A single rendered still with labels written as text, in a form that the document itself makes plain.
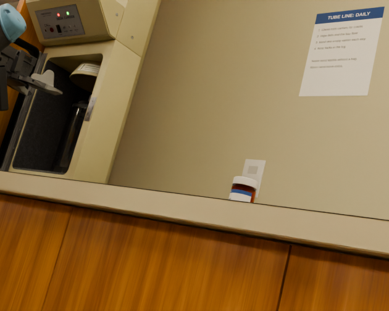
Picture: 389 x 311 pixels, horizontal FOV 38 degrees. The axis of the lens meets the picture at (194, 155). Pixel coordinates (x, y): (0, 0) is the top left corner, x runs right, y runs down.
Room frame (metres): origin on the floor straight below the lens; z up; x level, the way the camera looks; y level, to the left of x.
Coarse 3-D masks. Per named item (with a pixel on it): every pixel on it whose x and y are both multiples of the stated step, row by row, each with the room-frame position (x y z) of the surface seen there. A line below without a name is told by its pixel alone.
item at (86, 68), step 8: (80, 64) 1.61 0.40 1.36; (88, 64) 1.58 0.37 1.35; (96, 64) 1.57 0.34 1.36; (80, 72) 1.57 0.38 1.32; (88, 72) 1.56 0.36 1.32; (96, 72) 1.56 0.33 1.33; (72, 80) 1.66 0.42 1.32; (80, 80) 1.69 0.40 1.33; (88, 80) 1.70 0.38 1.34; (88, 88) 1.71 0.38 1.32
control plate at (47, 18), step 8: (56, 8) 1.53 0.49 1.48; (64, 8) 1.51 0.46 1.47; (72, 8) 1.49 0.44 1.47; (40, 16) 1.59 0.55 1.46; (48, 16) 1.57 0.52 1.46; (56, 16) 1.55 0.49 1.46; (64, 16) 1.52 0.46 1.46; (72, 16) 1.50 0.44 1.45; (40, 24) 1.61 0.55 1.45; (48, 24) 1.59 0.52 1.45; (56, 24) 1.57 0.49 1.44; (64, 24) 1.54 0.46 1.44; (72, 24) 1.52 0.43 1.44; (80, 24) 1.50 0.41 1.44; (48, 32) 1.61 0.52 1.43; (56, 32) 1.59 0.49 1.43; (64, 32) 1.56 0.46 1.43; (72, 32) 1.54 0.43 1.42; (80, 32) 1.52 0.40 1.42
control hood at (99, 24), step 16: (32, 0) 1.57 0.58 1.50; (48, 0) 1.53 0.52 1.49; (64, 0) 1.49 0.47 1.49; (80, 0) 1.45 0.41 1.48; (96, 0) 1.41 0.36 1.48; (112, 0) 1.44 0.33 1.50; (32, 16) 1.61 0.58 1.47; (80, 16) 1.49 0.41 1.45; (96, 16) 1.45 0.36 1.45; (112, 16) 1.45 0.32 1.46; (96, 32) 1.48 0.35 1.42; (112, 32) 1.47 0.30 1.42
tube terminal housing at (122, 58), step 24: (120, 0) 1.50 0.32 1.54; (144, 0) 1.52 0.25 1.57; (120, 24) 1.48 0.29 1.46; (144, 24) 1.55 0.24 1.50; (48, 48) 1.67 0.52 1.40; (72, 48) 1.59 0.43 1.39; (96, 48) 1.52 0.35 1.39; (120, 48) 1.50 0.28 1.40; (144, 48) 1.60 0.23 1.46; (72, 72) 1.73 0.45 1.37; (120, 72) 1.52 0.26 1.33; (96, 96) 1.48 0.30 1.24; (120, 96) 1.54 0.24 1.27; (96, 120) 1.49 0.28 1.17; (120, 120) 1.56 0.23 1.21; (96, 144) 1.51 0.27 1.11; (72, 168) 1.49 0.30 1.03; (96, 168) 1.53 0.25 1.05
